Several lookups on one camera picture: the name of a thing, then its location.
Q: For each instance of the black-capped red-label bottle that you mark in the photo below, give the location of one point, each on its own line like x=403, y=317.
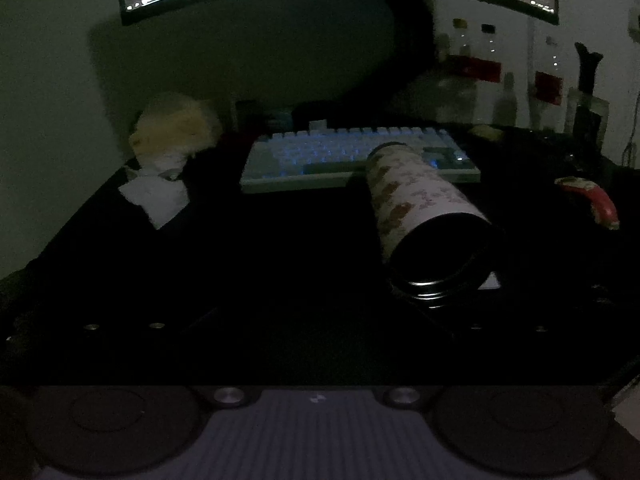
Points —
x=490, y=70

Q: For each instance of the black monitor stand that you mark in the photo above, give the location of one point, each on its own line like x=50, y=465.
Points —
x=405, y=35

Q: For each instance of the clear holder jar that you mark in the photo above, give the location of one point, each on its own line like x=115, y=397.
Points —
x=592, y=120

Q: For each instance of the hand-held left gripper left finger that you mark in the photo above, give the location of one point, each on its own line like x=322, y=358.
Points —
x=202, y=319

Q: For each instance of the red snack packet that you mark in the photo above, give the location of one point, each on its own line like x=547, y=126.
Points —
x=597, y=200

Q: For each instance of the patterned cylindrical container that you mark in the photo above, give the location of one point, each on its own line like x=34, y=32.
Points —
x=420, y=195

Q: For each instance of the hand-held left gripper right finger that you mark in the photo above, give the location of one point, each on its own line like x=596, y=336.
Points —
x=480, y=331

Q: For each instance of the crumpled white tissue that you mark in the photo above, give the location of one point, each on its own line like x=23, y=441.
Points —
x=162, y=162

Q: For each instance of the clear red-label bottle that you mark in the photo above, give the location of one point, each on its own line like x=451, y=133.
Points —
x=549, y=87

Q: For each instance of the yellow-capped red-label bottle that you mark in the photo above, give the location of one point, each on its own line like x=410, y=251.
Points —
x=462, y=67

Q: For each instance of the clear glass bottle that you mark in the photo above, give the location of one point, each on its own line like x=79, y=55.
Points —
x=506, y=105

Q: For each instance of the white backlit keyboard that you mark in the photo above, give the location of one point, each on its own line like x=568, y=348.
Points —
x=310, y=155

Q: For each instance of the yellow plush toy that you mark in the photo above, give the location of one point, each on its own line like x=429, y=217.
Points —
x=170, y=120

